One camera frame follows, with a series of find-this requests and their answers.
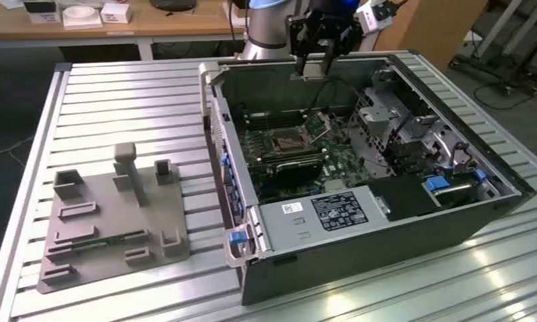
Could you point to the white printed box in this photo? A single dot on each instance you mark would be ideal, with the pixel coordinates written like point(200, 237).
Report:
point(116, 15)

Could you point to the small blue clip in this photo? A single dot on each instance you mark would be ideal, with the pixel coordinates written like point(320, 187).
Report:
point(479, 175)

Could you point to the green motherboard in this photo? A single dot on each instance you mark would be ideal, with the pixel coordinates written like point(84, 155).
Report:
point(340, 164)

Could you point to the black plastic shroud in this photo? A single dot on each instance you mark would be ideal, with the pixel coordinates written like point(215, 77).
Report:
point(403, 198)

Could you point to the blue case latch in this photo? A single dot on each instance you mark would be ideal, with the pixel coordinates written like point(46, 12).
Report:
point(238, 238)

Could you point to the grey power supply unit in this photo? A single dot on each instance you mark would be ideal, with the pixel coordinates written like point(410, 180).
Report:
point(291, 231)

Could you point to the white round holder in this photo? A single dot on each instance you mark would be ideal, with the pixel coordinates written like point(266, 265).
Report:
point(83, 20)

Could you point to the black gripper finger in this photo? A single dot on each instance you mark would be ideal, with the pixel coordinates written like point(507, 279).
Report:
point(300, 65)
point(328, 57)

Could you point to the grey parts rack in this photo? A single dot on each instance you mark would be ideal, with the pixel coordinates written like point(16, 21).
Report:
point(116, 214)

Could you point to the perforated metal drive cage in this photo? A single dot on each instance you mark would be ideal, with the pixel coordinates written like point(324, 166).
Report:
point(376, 117)

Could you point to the silver CPU plate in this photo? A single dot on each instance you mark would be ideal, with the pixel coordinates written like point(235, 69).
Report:
point(314, 72)

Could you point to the small silver heatsink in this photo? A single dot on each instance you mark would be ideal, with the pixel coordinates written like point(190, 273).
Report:
point(336, 185)

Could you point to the wooden cabinet panel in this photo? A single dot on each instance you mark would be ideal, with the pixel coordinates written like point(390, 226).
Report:
point(439, 33)

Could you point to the green RAM stick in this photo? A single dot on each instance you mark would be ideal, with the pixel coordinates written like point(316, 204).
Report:
point(99, 242)

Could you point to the CPU socket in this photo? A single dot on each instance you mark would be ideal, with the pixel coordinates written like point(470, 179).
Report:
point(287, 142)

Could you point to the black graphics card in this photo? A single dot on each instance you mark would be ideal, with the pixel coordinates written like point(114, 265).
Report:
point(295, 174)

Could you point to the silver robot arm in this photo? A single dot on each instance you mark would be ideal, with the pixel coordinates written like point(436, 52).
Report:
point(264, 30)

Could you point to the white box with black top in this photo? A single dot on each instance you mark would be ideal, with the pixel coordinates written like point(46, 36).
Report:
point(43, 16)

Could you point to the blue disk carrier latch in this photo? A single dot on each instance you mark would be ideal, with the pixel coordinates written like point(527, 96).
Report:
point(435, 185)

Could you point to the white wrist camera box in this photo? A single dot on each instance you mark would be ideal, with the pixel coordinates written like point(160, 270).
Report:
point(376, 18)

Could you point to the wheeled equipment stand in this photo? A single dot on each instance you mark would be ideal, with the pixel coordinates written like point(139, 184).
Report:
point(496, 25)

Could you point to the black round object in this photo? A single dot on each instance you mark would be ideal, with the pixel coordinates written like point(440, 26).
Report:
point(172, 4)

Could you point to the black open PC case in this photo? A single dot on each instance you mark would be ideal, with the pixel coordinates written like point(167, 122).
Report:
point(363, 268)

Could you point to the wooden desk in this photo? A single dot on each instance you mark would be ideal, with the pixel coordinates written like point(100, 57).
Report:
point(183, 20)

